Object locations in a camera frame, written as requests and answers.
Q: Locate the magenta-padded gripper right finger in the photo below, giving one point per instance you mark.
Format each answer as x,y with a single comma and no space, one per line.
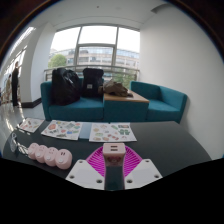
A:
141,173

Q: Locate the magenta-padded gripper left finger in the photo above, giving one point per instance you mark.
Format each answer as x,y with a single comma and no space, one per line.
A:
85,175

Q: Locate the pink charger block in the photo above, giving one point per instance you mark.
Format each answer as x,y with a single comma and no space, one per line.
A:
114,155

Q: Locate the pink power strip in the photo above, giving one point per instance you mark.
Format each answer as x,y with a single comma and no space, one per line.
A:
50,156

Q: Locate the sticker sheet with green prints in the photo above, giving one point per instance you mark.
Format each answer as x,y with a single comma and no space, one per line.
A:
112,132

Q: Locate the teal sofa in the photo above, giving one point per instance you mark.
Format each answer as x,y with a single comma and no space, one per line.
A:
80,110

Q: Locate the small sticker sheet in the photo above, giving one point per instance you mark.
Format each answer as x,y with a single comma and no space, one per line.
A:
30,125

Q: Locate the wooden sofa table top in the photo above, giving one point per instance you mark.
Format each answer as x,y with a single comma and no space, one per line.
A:
133,98

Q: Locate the large black backpack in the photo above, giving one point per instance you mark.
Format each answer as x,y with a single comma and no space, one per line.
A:
65,88

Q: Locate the brown jacket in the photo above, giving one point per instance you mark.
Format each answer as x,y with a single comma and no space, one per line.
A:
115,88

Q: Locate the black backpack with label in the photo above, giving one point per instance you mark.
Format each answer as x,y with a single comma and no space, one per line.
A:
92,83

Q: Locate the metal window railing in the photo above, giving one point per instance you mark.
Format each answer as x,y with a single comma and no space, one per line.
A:
116,69

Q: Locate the person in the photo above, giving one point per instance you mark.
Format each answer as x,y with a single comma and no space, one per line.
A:
7,88
15,85

